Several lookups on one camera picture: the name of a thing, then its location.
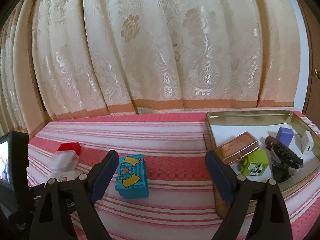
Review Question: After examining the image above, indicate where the purple rectangular block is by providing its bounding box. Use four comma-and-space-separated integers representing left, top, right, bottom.
276, 127, 294, 147

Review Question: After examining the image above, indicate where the white red cap bottle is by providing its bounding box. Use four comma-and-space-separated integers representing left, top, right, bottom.
47, 142, 81, 182

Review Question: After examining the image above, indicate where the brass door knob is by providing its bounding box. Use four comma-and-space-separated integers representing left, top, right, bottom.
314, 69, 320, 79

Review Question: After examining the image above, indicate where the cyan toy building block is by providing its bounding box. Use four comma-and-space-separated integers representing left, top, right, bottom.
115, 154, 149, 199

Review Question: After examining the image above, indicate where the gold metal tin tray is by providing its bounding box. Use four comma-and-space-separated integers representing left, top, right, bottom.
204, 110, 319, 222

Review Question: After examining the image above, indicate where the white USB charger plug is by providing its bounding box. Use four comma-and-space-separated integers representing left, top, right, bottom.
301, 131, 314, 155

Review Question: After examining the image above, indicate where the brown rectangular case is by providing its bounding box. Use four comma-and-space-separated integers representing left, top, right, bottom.
215, 132, 259, 164

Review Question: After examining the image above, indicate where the green toy building block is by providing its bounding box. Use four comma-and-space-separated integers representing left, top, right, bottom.
238, 150, 269, 177

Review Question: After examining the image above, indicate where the red white striped cloth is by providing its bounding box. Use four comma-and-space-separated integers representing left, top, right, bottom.
27, 112, 319, 239

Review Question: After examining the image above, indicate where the cream patterned curtain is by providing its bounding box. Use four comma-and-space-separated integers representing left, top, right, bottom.
1, 0, 300, 136

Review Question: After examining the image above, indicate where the black hair comb brush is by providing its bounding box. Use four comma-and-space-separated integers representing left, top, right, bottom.
265, 135, 303, 183

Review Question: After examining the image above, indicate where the brown wooden door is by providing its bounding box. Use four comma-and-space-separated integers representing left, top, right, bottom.
297, 0, 319, 118

